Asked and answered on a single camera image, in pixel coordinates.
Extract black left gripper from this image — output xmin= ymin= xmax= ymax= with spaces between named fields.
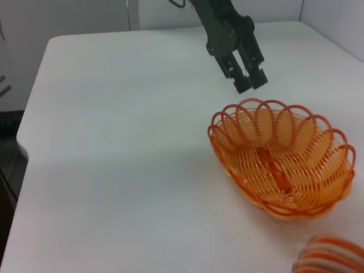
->
xmin=190 ymin=0 xmax=269 ymax=94

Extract orange woven plastic basket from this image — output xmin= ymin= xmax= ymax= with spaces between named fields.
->
xmin=207 ymin=98 xmax=356 ymax=221

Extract orange striped toy bread loaf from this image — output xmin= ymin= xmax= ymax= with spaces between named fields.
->
xmin=292 ymin=233 xmax=364 ymax=273

